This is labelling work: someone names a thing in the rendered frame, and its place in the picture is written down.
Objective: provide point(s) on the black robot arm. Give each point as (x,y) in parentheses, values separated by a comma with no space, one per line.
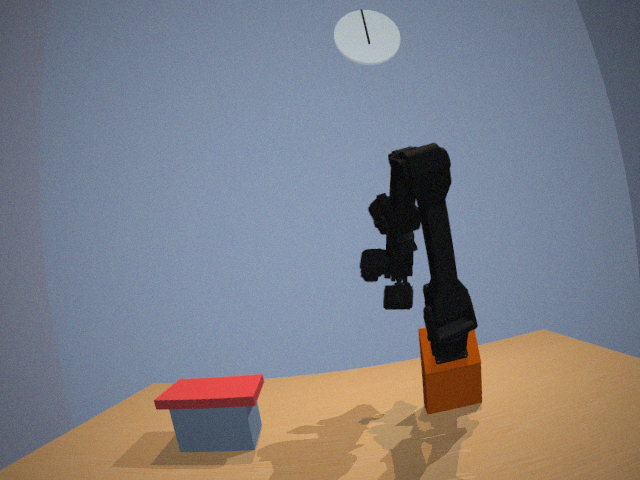
(422,175)

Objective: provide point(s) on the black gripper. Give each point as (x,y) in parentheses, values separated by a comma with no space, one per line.
(399,295)

